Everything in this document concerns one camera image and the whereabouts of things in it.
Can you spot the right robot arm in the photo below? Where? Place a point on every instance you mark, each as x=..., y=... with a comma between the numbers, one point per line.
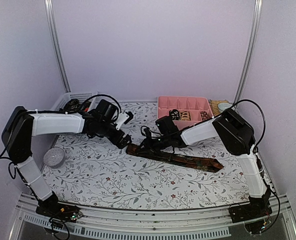
x=237, y=136

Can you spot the white plastic mesh basket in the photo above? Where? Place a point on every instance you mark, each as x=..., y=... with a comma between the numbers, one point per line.
x=65, y=98

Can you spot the aluminium frame post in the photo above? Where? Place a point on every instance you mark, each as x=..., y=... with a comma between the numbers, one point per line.
x=250, y=48
x=56, y=45

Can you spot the grey speckled bowl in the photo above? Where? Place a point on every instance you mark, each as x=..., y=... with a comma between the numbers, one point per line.
x=54, y=157

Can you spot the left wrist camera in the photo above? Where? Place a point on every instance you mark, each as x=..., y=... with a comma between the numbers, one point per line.
x=123, y=119

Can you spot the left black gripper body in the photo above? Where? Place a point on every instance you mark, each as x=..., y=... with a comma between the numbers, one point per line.
x=104, y=131

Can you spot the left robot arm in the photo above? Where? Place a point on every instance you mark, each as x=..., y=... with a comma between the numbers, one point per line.
x=97, y=116

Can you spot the pink divided organizer box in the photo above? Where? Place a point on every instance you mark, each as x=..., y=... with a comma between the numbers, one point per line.
x=184, y=103

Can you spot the dark red rolled tie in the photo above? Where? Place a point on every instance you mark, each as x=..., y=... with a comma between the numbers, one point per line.
x=204, y=116

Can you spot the pile of dark ties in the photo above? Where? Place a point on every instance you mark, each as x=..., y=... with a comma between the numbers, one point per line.
x=74, y=104

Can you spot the front aluminium rail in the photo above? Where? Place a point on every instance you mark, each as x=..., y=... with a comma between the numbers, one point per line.
x=210, y=223

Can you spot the left aluminium frame post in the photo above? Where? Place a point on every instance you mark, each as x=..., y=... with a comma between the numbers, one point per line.
x=56, y=45

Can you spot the black white rolled tie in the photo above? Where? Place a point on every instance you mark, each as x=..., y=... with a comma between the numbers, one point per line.
x=174, y=114

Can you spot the right aluminium frame post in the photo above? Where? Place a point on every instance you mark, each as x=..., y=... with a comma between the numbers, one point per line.
x=250, y=48

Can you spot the brown green patterned tie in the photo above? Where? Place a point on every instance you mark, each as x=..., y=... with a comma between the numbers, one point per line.
x=193, y=162

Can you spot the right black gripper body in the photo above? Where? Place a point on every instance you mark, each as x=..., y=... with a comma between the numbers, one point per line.
x=156, y=146

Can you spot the yellow patterned rolled tie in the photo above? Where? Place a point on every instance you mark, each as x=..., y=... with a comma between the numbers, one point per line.
x=185, y=116

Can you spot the light blue ceramic bowl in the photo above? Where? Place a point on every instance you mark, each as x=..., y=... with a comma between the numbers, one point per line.
x=223, y=106

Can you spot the floral patterned table mat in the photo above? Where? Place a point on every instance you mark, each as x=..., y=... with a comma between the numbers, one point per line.
x=97, y=173

